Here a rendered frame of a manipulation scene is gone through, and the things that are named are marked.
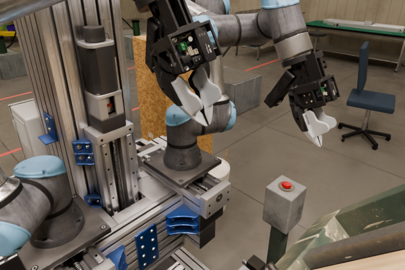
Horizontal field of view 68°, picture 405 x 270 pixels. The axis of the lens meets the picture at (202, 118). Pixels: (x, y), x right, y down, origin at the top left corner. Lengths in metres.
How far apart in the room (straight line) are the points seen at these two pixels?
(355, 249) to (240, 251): 1.39
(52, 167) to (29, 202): 0.11
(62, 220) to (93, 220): 0.11
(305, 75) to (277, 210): 0.73
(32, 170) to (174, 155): 0.49
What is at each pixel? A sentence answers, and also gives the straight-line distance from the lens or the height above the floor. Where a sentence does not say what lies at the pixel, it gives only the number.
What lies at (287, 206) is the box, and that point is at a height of 0.89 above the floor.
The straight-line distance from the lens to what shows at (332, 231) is 1.22.
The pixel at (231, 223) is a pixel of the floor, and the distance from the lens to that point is 2.43.
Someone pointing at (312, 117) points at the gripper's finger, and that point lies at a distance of 0.71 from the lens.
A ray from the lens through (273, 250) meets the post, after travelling 1.51.
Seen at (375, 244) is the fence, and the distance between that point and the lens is 0.92.
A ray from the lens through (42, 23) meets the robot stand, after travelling 0.95.
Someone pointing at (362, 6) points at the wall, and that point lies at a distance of 7.89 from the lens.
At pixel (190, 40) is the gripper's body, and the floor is 1.63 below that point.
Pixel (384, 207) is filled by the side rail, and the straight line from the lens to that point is 1.15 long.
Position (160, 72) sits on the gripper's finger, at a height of 1.57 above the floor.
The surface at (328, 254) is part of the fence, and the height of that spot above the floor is 0.98.
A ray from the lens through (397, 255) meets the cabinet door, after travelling 0.83.
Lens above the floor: 1.71
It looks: 26 degrees down
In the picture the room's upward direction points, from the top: straight up
